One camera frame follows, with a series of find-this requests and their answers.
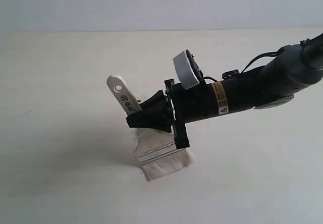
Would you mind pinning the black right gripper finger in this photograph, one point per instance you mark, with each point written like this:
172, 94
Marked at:
155, 114

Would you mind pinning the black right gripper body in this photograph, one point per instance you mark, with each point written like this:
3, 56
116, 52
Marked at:
200, 102

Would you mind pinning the wooden paint brush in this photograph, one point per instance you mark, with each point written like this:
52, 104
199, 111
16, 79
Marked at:
156, 150

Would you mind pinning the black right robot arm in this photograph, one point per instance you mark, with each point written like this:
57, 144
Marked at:
292, 68

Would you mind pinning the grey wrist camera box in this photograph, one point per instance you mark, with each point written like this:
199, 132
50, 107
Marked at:
187, 70

